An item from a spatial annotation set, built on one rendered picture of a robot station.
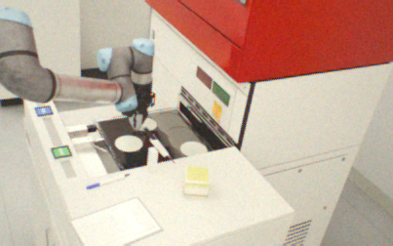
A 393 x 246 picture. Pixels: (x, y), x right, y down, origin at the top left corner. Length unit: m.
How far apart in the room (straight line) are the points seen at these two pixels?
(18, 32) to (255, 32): 0.67
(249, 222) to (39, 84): 0.69
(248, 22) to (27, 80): 0.64
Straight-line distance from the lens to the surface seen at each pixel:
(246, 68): 1.42
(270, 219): 1.34
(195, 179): 1.30
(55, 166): 1.44
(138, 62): 1.53
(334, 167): 2.07
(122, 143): 1.64
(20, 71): 1.19
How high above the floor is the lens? 1.86
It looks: 32 degrees down
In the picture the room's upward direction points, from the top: 9 degrees clockwise
